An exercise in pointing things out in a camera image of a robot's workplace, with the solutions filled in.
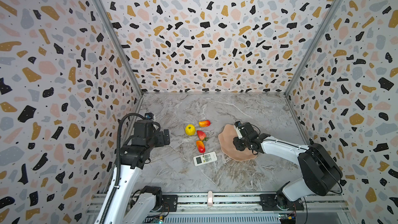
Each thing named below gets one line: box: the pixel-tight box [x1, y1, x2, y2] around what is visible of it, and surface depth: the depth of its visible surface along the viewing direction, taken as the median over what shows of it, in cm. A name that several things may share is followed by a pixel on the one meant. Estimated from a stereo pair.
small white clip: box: [207, 190, 213, 207], surface depth 74 cm
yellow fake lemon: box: [185, 123, 197, 136], surface depth 97 cm
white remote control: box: [192, 151, 218, 167], surface depth 89 cm
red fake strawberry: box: [196, 130, 207, 142], surface depth 96 cm
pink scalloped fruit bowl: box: [218, 123, 259, 162], surface depth 91 cm
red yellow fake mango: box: [198, 119, 211, 128], surface depth 104 cm
